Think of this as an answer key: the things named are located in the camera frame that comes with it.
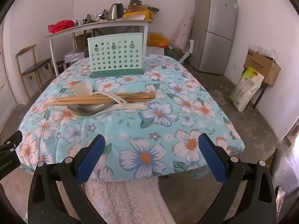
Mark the red plastic bag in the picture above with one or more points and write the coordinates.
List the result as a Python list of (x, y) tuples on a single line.
[(60, 26)]

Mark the brown paper bag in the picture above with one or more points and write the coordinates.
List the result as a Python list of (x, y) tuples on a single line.
[(135, 5)]

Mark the brown cardboard box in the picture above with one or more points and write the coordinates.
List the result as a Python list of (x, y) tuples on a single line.
[(261, 65)]

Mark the pink board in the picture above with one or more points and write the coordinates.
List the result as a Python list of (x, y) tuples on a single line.
[(184, 32)]

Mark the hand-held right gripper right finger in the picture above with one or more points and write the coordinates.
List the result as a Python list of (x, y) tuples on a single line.
[(211, 158)]

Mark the white and green rice bag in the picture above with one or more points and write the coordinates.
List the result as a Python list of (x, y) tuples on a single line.
[(246, 88)]

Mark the white door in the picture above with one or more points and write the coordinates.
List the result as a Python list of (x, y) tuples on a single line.
[(5, 81)]

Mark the white table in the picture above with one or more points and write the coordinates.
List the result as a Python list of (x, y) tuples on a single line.
[(98, 25)]

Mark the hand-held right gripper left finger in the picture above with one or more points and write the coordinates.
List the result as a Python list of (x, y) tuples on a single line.
[(92, 158)]

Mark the white plastic spoon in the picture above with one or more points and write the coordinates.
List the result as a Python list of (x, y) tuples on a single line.
[(137, 107)]

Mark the floral blue blanket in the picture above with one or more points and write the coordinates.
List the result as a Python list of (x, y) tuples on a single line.
[(149, 130)]

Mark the small wooden stool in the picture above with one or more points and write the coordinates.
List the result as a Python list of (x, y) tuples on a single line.
[(62, 65)]

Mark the wooden chair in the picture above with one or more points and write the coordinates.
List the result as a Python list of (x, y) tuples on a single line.
[(35, 67)]

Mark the white plastic ladle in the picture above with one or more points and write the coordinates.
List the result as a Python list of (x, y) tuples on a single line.
[(81, 89)]

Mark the white box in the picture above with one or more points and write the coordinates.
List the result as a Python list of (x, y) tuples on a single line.
[(155, 50)]

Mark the white pipe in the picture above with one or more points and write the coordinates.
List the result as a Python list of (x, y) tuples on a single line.
[(188, 51)]

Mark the metal cookware pile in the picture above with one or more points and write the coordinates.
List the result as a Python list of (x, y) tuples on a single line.
[(95, 17)]

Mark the grey refrigerator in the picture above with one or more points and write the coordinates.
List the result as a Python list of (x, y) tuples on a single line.
[(215, 32)]

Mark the wooden chopstick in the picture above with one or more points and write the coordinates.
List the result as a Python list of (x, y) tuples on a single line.
[(77, 100), (67, 102), (102, 95)]

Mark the yellow bag with white paper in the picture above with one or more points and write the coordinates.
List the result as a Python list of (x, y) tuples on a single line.
[(137, 15)]

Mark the pink fluffy blanket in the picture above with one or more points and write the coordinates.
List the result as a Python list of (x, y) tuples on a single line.
[(126, 203)]

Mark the teal perforated utensil holder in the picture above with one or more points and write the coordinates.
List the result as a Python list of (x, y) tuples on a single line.
[(114, 72)]

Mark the metal spoon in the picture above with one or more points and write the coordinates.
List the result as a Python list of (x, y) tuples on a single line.
[(79, 110)]

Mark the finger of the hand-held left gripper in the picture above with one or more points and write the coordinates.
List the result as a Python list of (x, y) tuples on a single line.
[(10, 143)]

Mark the yellow plastic bag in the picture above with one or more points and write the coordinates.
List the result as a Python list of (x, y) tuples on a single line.
[(157, 39)]

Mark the steel electric kettle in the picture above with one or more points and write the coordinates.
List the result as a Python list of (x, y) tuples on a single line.
[(115, 11)]

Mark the silver wrapped box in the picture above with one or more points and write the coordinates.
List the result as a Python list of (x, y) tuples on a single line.
[(74, 56)]

